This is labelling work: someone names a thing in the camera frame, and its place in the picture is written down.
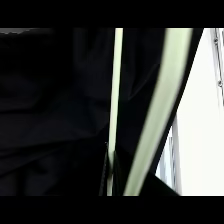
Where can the black garment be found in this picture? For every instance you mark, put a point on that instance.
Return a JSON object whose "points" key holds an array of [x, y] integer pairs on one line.
{"points": [[56, 110]]}

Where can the silver frame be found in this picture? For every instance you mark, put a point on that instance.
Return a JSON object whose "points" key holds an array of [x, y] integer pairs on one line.
{"points": [[173, 156]]}

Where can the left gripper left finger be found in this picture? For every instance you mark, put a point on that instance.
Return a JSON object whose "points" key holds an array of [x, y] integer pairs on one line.
{"points": [[104, 176]]}

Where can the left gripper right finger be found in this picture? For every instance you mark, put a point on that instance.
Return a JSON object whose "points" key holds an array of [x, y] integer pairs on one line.
{"points": [[117, 180]]}

